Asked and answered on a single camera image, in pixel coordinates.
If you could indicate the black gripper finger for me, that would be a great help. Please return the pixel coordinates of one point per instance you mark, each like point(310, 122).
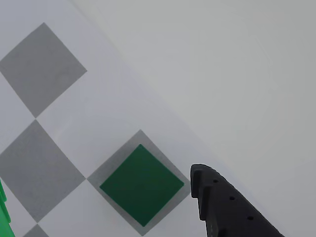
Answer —
point(229, 209)

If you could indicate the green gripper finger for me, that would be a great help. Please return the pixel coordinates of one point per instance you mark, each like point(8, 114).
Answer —
point(4, 212)

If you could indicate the dark green dice cube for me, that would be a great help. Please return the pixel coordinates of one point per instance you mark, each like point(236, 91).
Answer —
point(142, 185)

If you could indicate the grey white checkered mat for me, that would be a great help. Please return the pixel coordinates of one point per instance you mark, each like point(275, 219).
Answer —
point(42, 160)

